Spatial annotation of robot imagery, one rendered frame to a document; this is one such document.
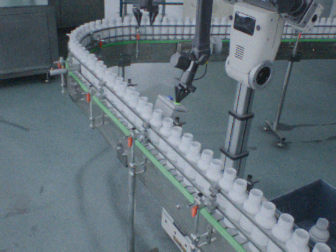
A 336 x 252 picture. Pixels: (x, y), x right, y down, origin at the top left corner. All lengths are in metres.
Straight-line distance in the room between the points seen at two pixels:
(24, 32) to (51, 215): 2.32
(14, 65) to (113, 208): 2.34
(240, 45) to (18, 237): 1.80
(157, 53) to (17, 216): 1.56
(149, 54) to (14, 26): 1.88
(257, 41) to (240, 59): 0.14
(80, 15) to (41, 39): 2.23
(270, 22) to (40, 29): 3.11
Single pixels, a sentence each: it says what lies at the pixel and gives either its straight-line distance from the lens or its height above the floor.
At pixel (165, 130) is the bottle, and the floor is 1.13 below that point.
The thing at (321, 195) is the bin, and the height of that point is 0.88.
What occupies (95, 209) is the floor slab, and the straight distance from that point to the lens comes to 2.78.
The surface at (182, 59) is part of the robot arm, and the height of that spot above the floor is 1.33.
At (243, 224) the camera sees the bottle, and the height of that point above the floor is 1.06.
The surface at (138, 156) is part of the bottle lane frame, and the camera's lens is 1.64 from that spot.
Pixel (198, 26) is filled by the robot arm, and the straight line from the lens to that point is 1.53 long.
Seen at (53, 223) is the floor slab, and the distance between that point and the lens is 2.72.
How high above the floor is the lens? 1.86
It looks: 29 degrees down
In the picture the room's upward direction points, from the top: 4 degrees clockwise
